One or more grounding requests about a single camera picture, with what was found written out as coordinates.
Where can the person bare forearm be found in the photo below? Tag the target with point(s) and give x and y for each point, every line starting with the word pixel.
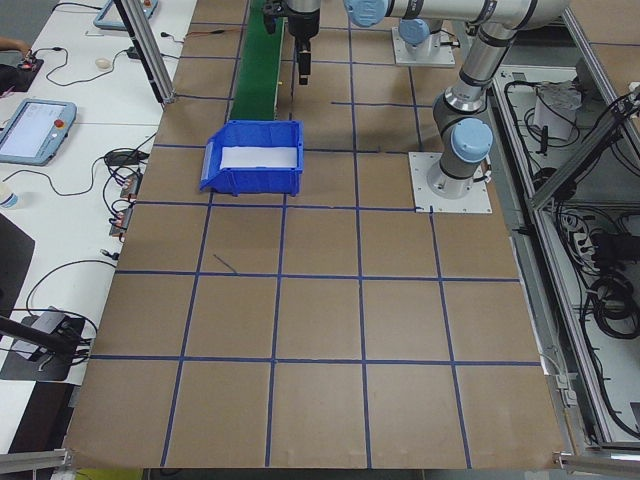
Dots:
pixel 12 44

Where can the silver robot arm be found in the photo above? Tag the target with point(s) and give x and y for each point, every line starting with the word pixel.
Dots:
pixel 480 65
pixel 415 31

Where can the green conveyor belt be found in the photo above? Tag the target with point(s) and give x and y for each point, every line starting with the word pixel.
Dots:
pixel 255 75

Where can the blue plastic bin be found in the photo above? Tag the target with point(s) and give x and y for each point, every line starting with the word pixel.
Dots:
pixel 250 180

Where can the black power adapter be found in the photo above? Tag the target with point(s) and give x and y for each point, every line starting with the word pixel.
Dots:
pixel 133 51

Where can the light blue teach pendant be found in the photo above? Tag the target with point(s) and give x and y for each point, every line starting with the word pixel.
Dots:
pixel 112 17
pixel 35 132

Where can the beige round ball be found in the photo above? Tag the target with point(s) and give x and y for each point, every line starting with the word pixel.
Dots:
pixel 102 63

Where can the small black adapter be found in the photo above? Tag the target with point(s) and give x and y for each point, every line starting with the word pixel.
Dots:
pixel 120 158

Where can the small circuit board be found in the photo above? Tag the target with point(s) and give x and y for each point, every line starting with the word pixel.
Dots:
pixel 120 225
pixel 131 187

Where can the white box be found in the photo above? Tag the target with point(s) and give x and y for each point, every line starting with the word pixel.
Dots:
pixel 555 107

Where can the black electronics board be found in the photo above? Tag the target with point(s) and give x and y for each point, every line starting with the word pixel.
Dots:
pixel 30 64

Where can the person in black shirt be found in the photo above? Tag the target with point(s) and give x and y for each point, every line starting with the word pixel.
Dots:
pixel 6 75

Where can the printed white paper cup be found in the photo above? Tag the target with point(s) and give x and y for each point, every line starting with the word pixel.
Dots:
pixel 9 197

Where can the black flat panel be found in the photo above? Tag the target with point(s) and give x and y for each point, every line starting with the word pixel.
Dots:
pixel 15 260

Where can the black device box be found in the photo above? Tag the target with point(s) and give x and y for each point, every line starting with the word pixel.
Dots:
pixel 52 320

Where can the white square base plate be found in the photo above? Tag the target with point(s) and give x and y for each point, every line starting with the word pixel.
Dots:
pixel 430 57
pixel 425 200

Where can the aluminium profile post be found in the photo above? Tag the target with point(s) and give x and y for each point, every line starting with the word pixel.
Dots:
pixel 145 55

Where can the metal bar V frame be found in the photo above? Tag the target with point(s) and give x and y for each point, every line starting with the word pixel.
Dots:
pixel 585 150

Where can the black camera stand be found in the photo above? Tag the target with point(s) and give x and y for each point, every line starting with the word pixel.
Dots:
pixel 35 336

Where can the aluminium table rail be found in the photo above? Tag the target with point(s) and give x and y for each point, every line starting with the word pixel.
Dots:
pixel 35 457
pixel 595 460

